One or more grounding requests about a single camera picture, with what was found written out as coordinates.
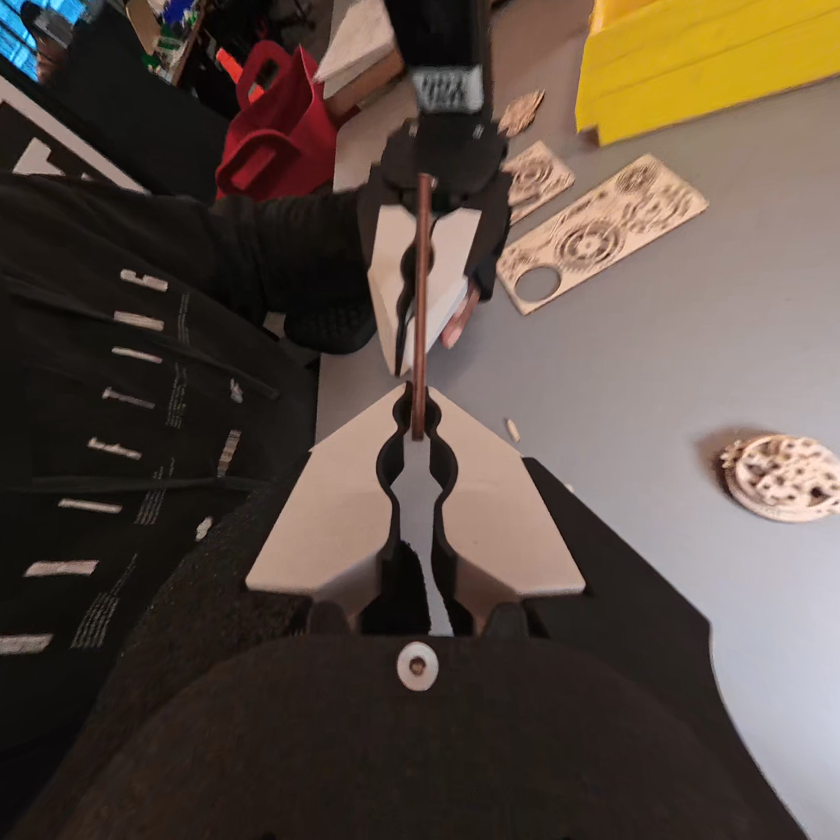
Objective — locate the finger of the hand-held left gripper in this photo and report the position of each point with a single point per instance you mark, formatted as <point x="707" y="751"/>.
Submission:
<point x="387" y="262"/>
<point x="453" y="262"/>

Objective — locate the black white marker board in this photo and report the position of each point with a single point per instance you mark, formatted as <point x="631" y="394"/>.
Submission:
<point x="65" y="151"/>

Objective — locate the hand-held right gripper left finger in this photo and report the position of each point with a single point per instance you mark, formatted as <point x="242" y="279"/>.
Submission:
<point x="315" y="525"/>

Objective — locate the grey desk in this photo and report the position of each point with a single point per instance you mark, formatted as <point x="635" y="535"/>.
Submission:
<point x="623" y="394"/>

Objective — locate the two-hole wooden puzzle sheet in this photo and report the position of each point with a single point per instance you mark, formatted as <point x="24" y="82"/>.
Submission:
<point x="544" y="177"/>

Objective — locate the wooden key-shaped piece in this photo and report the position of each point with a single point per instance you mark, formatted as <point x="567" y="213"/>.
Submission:
<point x="522" y="111"/>

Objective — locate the yellow plastic bin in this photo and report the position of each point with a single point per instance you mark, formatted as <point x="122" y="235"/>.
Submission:
<point x="709" y="59"/>

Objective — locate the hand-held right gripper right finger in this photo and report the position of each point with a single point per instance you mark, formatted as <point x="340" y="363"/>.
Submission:
<point x="512" y="525"/>

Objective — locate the wood-edged desk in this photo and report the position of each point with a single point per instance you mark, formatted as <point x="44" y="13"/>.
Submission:
<point x="361" y="39"/>

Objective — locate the red bag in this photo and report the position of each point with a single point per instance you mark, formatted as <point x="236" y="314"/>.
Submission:
<point x="282" y="138"/>

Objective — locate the round wooden gear model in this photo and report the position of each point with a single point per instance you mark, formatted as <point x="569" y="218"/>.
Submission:
<point x="781" y="479"/>

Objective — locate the small wooden chip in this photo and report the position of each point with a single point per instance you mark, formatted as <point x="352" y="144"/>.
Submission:
<point x="512" y="430"/>

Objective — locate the person's left hand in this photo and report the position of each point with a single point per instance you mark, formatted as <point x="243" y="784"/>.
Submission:
<point x="492" y="249"/>

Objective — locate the black padded armrest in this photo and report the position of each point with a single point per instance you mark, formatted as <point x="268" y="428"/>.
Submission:
<point x="328" y="331"/>

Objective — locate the person's left forearm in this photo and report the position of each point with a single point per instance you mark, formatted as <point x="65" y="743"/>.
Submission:
<point x="295" y="249"/>

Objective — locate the gear-pattern wooden puzzle sheet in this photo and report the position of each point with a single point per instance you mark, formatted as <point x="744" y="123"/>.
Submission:
<point x="656" y="216"/>

